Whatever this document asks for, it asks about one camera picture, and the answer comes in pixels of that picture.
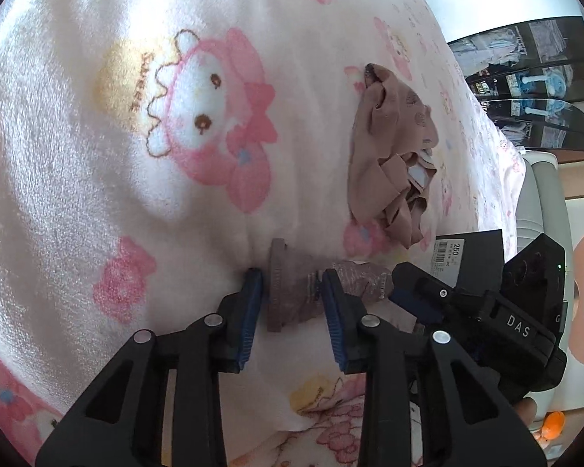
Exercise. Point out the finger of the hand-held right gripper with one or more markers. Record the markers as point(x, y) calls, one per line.
point(413, 304)
point(433, 287)

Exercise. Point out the grey padded chair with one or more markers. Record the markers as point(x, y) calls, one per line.
point(545, 194)

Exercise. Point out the pink cartoon printed blanket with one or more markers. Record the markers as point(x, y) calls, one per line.
point(102, 180)

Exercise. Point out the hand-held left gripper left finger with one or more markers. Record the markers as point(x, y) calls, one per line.
point(250, 311)

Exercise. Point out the person's right hand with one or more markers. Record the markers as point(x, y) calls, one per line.
point(526, 411)

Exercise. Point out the small orange toy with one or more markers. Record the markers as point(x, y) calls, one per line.
point(552, 425)

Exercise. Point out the white red-outline printed cloth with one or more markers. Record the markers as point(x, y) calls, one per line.
point(321, 428)

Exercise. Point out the black box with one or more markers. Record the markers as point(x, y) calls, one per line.
point(477, 258)

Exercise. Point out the dark glass display cabinet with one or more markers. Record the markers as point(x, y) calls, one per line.
point(540, 82)

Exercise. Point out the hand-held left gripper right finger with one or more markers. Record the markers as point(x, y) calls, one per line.
point(333, 311)

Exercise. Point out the brown cloth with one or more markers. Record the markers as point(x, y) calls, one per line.
point(384, 126)

